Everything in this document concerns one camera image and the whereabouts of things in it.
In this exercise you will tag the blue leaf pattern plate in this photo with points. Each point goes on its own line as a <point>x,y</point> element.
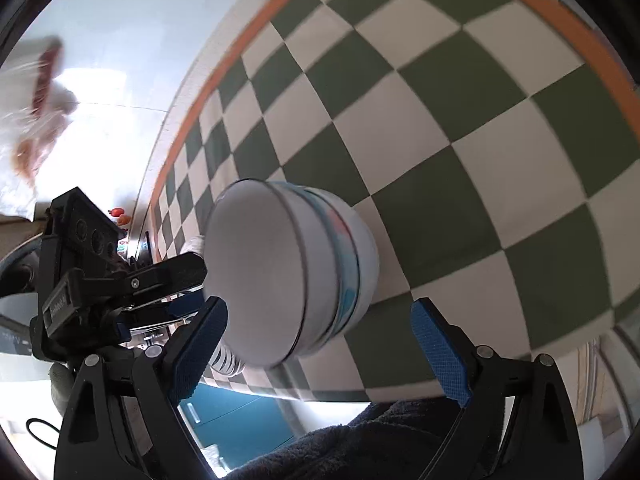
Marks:
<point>227,360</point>

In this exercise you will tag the large floral white bowl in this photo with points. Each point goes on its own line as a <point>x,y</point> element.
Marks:
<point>369,265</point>

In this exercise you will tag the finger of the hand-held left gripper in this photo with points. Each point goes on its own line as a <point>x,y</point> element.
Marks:
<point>175,270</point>
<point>155,312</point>

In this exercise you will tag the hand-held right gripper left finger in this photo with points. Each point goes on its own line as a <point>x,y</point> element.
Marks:
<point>200,355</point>

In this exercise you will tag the blue cabinet drawer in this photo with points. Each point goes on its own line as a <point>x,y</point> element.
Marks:
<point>235,415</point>

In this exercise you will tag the white bowl thin dark rim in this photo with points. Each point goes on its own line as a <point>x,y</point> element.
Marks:
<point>255,270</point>

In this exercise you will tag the clear plastic bag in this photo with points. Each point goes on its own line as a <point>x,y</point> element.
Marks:
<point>30,160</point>

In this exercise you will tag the green white checkered table mat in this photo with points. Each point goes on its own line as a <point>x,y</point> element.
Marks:
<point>450,110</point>

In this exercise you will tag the dark fuzzy cloth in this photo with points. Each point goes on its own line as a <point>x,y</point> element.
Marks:
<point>350,445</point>

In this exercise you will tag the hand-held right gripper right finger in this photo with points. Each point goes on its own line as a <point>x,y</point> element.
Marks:
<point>440,355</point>

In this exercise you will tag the red plastic toy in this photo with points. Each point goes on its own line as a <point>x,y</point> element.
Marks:
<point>116,211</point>

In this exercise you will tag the colourful print white bowl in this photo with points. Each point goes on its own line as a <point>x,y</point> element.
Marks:
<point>332,260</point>

